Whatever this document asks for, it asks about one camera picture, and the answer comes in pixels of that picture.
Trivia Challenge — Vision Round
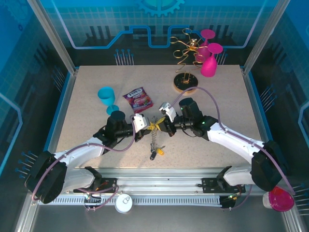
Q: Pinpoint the white pull-tab can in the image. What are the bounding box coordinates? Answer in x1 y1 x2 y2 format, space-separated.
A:
114 194 133 214

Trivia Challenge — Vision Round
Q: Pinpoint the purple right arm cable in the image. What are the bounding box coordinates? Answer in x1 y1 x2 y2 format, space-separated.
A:
169 87 295 211

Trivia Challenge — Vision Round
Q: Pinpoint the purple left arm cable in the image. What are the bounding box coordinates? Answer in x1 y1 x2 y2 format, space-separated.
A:
32 116 136 213

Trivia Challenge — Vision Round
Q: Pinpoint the purple candy bag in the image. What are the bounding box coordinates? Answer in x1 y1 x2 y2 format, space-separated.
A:
122 87 155 114

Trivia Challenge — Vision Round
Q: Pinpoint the gold wire glass rack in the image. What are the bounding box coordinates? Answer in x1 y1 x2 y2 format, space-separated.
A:
169 28 205 93

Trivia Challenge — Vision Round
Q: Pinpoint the white cup with pink lid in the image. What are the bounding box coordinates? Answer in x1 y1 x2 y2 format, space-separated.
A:
262 187 295 213

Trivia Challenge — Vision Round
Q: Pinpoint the blue plastic goblet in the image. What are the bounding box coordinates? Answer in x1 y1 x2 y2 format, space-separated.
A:
97 86 119 116

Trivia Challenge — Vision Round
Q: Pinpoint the aluminium side rail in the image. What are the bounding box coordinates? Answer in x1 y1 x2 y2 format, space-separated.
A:
241 67 278 170
30 69 79 191

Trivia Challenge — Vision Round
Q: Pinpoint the metal keyring with chain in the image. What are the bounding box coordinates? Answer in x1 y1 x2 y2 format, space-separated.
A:
150 116 161 153

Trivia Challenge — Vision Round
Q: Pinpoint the aluminium front rail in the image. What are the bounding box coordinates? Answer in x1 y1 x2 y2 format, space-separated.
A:
30 168 290 196

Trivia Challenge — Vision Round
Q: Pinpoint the pink plastic goblet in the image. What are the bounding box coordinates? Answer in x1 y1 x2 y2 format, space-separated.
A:
200 43 224 78

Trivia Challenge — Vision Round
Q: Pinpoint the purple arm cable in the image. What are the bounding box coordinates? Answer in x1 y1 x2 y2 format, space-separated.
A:
32 116 136 213
169 87 295 211

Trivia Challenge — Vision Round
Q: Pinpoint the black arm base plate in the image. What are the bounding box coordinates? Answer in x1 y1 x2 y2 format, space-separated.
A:
73 177 118 193
201 177 245 193

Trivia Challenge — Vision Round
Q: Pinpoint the aluminium frame post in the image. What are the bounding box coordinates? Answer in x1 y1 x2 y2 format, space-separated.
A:
241 0 292 75
26 0 79 74

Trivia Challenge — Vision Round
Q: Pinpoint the slotted white cable duct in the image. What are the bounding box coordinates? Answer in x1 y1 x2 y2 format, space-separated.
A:
38 195 223 206

